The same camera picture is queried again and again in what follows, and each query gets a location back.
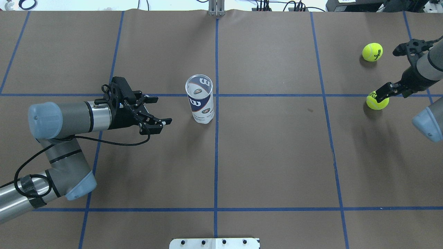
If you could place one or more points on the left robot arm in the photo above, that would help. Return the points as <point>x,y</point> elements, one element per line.
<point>60,169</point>

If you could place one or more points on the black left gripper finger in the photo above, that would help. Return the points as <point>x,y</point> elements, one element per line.
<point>145,100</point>
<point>153,126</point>

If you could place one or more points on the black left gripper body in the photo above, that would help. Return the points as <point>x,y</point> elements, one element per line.
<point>121,118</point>

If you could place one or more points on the Wilson yellow tennis ball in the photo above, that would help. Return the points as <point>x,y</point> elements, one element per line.
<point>372,52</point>

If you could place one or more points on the Roland Garros yellow tennis ball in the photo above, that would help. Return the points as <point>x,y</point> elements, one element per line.
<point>373,104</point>

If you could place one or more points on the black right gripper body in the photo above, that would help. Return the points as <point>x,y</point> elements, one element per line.
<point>411,79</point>

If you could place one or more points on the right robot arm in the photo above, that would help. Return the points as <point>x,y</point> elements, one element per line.
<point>429,121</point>

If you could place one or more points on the black equipment box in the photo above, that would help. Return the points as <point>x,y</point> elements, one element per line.
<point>375,5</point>

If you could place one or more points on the white metal mounting plate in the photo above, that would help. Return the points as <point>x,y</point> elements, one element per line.
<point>215,243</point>

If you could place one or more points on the grey aluminium post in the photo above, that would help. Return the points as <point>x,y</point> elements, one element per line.
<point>216,8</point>

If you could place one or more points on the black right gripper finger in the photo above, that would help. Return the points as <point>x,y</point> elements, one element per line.
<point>382,95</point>
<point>390,87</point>

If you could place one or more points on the white blue tennis ball can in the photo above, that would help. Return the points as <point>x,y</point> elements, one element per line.
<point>199,90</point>

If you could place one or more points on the blue tape roll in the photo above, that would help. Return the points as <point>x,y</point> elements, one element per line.
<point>27,5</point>

